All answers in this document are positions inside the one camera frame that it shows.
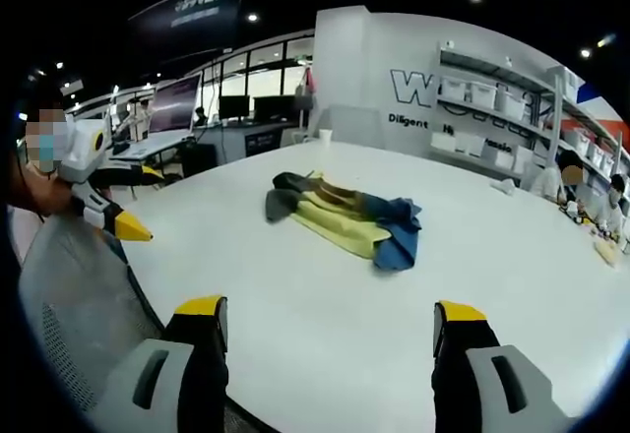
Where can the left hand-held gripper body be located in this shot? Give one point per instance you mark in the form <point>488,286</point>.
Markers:
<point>84,150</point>

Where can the red hanging cloth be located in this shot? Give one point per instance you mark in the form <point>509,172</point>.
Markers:
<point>309,81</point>

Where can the black office chair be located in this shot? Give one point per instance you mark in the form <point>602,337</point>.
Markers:
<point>197,160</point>

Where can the grey mesh office chair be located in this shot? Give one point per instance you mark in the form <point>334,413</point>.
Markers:
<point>79,295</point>

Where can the white paper cup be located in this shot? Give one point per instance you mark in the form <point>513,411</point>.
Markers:
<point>326,137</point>

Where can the black computer monitor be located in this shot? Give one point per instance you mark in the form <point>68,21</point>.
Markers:
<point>275,107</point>
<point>234,106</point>

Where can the dark hanging ceiling banner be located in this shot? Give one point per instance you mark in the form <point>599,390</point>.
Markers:
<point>192,10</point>

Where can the pale yellow item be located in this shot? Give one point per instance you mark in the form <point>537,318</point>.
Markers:
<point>606,251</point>

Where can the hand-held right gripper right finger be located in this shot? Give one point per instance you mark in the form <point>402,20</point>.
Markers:
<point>455,379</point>

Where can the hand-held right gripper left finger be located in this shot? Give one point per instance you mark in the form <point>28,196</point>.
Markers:
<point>197,379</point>

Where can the row of white storage bins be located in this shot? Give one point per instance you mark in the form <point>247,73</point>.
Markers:
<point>512,101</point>

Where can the large display screen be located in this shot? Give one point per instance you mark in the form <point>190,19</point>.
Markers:
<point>172,103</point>

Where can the white background table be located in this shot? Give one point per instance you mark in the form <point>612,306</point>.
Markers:
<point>147,145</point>

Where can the white metal shelving rack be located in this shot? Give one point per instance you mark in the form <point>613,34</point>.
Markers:
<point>551,108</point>

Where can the dark fronted office desk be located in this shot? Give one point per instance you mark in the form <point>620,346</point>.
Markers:
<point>246,142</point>

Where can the crumpled white cloth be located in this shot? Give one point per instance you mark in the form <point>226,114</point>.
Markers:
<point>503,186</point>

